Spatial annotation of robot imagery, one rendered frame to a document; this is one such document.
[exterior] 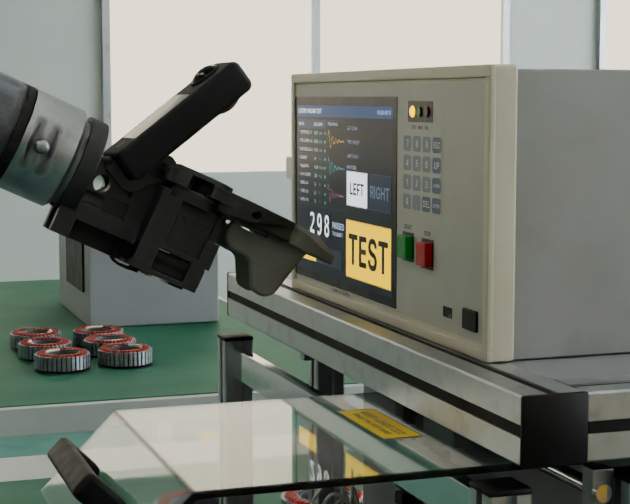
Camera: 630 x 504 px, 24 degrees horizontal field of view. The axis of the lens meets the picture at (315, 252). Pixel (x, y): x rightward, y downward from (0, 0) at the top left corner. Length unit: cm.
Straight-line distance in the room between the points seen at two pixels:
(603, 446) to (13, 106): 45
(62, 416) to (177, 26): 340
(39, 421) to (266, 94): 349
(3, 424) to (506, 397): 181
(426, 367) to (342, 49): 509
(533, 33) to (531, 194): 545
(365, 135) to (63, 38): 463
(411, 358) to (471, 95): 20
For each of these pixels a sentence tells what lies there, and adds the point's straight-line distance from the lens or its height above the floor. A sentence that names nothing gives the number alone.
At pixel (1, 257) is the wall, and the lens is 580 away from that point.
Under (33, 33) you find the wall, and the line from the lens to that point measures 579.
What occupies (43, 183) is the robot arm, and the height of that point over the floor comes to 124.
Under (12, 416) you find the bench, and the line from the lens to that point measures 266.
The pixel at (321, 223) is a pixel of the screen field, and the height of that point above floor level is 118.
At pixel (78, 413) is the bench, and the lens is 267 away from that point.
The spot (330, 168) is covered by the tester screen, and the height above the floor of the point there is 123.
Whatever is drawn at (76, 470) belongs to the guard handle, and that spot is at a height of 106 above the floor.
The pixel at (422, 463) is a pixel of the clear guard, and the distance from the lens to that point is 94.
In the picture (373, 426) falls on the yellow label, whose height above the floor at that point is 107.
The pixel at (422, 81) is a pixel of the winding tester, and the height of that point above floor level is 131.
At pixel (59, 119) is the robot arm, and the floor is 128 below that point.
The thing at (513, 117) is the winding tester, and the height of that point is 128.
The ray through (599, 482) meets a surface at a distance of 98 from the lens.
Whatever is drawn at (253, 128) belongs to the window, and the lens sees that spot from 597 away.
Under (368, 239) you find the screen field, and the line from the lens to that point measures 121.
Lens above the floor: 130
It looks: 6 degrees down
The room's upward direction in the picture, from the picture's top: straight up
